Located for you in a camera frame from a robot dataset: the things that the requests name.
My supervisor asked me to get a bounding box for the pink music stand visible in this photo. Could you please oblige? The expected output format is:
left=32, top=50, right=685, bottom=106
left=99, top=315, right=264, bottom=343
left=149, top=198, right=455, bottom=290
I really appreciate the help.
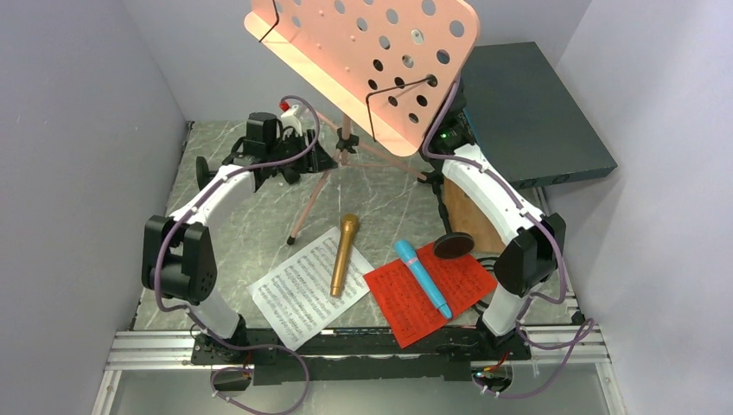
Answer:
left=243, top=0, right=481, bottom=246

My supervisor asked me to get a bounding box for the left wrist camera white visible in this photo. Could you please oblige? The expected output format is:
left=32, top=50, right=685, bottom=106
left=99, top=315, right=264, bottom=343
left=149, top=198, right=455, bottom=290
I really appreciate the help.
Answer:
left=279, top=100, right=311, bottom=137

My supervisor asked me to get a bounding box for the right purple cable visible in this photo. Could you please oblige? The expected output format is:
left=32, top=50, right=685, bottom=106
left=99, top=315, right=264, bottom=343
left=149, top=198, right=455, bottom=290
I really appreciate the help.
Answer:
left=422, top=80, right=596, bottom=400

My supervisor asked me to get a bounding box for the black coiled cable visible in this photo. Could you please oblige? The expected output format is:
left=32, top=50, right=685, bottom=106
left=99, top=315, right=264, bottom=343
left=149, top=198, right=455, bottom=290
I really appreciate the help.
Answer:
left=473, top=256, right=531, bottom=315

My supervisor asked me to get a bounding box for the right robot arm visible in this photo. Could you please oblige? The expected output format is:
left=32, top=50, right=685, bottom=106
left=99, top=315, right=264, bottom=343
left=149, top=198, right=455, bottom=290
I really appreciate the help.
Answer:
left=420, top=81, right=568, bottom=359

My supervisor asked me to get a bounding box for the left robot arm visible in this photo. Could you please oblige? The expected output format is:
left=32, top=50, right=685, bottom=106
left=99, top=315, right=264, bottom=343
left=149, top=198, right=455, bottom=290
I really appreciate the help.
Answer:
left=142, top=112, right=335, bottom=363

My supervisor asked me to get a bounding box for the white sheet music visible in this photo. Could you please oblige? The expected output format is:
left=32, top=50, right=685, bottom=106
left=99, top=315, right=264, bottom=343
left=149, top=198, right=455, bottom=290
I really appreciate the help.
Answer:
left=247, top=227, right=374, bottom=350

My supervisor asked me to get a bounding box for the red sheet music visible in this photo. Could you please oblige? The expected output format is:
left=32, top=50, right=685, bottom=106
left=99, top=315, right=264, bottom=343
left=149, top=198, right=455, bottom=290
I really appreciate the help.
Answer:
left=364, top=244, right=498, bottom=348

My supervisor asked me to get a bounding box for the purple cable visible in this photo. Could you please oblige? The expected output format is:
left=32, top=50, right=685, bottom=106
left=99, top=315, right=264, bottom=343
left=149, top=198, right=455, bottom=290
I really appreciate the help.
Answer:
left=422, top=80, right=596, bottom=400
left=151, top=94, right=313, bottom=415

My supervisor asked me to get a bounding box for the black desktop mic stand left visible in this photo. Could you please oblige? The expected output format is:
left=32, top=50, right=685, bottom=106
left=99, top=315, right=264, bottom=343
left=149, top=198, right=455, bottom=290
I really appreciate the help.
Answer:
left=195, top=156, right=224, bottom=190

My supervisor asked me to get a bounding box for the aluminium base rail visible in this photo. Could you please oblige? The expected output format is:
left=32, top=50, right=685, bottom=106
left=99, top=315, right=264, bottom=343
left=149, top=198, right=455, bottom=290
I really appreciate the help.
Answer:
left=92, top=325, right=628, bottom=414

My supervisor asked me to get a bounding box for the dark blue audio box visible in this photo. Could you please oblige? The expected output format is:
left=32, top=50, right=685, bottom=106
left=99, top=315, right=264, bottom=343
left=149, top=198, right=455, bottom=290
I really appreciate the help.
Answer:
left=462, top=42, right=617, bottom=189

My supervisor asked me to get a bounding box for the gold toy microphone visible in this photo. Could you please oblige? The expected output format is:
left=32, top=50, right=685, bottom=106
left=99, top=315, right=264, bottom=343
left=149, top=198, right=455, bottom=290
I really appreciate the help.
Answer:
left=330, top=214, right=360, bottom=297

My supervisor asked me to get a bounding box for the wooden board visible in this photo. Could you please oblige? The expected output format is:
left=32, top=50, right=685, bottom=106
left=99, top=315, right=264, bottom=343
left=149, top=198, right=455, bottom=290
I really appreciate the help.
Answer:
left=443, top=179, right=506, bottom=254

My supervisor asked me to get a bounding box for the black desktop mic stand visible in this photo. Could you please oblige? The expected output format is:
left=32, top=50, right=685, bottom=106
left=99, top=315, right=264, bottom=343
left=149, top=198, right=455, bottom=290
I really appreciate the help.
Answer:
left=417, top=170, right=475, bottom=259
left=195, top=156, right=224, bottom=190

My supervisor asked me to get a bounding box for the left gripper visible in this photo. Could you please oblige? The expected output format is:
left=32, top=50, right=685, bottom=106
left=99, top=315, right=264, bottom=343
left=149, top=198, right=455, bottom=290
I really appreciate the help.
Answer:
left=268, top=130, right=339, bottom=175

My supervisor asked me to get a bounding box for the black desktop mic stand right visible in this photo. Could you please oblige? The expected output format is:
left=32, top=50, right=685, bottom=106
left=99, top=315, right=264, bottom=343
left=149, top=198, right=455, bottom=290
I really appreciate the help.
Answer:
left=417, top=170, right=475, bottom=259

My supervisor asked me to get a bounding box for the blue toy microphone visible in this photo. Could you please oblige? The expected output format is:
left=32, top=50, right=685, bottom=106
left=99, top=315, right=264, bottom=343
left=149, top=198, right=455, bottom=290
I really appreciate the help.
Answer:
left=395, top=239, right=453, bottom=320

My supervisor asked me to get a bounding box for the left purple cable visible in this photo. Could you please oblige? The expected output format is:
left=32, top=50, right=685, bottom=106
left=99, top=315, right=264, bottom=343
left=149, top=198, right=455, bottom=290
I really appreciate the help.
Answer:
left=151, top=94, right=313, bottom=415

